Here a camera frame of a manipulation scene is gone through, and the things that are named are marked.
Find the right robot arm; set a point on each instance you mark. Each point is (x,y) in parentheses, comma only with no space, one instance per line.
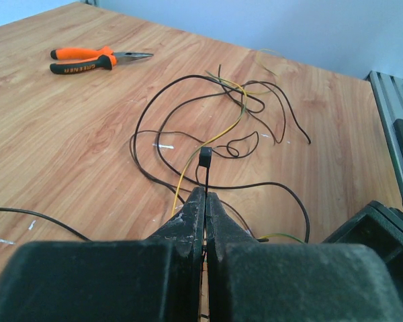
(380,228)

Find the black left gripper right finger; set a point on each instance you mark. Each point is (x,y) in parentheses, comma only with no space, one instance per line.
(254,281)

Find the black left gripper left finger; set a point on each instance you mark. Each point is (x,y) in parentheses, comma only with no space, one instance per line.
(154,279)

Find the black zip tie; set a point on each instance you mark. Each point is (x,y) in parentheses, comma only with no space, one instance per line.
(205,158)

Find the orange handled pliers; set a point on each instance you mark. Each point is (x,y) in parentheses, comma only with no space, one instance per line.
(78,60)

